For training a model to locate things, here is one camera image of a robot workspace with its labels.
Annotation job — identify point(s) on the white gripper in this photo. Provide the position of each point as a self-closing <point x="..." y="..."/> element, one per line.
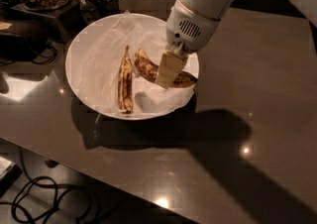
<point x="190" y="30"/>

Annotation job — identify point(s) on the short curved spotted banana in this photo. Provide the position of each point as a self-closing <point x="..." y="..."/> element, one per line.
<point x="149" y="71"/>

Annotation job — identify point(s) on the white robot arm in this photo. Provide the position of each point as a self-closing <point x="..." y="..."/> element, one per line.
<point x="216" y="9"/>

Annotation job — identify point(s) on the long spotted banana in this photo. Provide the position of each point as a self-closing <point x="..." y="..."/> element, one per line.
<point x="125" y="99"/>

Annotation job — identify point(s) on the white bowl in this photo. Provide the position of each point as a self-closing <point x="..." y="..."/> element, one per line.
<point x="85" y="69"/>

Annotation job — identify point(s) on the white paper liner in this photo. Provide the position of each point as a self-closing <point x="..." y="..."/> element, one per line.
<point x="102" y="66"/>

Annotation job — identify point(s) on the black scoop with label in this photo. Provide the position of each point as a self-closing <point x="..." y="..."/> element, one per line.
<point x="88" y="11"/>

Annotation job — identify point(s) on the black stand box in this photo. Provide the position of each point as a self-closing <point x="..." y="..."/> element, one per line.
<point x="62" y="24"/>

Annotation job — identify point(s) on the grey box on floor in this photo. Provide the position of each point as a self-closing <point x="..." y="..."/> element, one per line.
<point x="9" y="173"/>

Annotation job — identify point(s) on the black device with cable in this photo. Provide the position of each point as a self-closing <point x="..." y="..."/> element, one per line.
<point x="14" y="48"/>

